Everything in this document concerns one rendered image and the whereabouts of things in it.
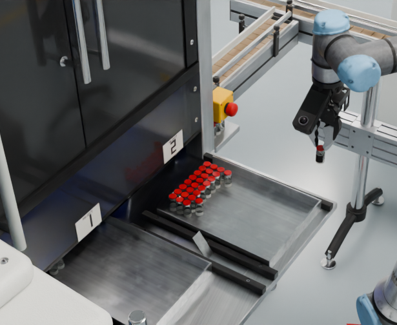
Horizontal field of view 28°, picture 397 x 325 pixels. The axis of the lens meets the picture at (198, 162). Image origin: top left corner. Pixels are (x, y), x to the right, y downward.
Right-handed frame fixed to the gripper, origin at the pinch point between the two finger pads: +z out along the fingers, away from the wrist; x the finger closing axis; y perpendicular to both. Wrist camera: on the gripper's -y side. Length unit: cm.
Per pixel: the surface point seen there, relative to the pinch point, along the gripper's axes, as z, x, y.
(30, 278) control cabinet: -50, -2, -90
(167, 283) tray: 22.5, 19.9, -38.6
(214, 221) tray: 24.5, 21.6, -14.7
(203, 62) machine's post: -5.2, 38.4, 8.9
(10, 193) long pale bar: -25, 33, -64
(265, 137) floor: 124, 81, 116
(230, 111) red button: 15.2, 35.0, 15.5
